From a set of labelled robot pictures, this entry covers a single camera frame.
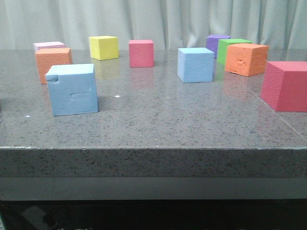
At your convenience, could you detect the smooth light blue foam block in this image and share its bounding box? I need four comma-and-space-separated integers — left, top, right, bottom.
177, 47, 214, 83

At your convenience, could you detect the dented light blue foam block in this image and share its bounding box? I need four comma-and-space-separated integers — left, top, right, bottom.
46, 64, 98, 116

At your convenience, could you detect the small red foam block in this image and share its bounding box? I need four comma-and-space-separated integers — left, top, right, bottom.
129, 40, 154, 68

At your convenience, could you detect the yellow foam block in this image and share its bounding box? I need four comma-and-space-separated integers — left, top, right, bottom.
89, 35, 119, 60

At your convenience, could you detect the pale green curtain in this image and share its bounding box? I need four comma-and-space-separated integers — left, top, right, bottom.
0, 0, 307, 50

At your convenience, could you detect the purple foam block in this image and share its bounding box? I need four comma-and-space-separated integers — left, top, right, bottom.
206, 34, 231, 58

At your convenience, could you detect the green foam block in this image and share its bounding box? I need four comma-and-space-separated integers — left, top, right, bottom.
217, 38, 253, 65

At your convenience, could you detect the dented orange foam block right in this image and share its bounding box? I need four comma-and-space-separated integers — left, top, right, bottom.
225, 43, 269, 77

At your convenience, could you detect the pale pink foam block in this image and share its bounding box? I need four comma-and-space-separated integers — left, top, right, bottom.
33, 41, 66, 53

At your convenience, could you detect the orange foam block left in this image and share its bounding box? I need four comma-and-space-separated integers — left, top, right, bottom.
35, 47, 72, 84

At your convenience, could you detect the large red foam block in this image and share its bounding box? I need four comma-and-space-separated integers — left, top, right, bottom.
260, 61, 307, 112

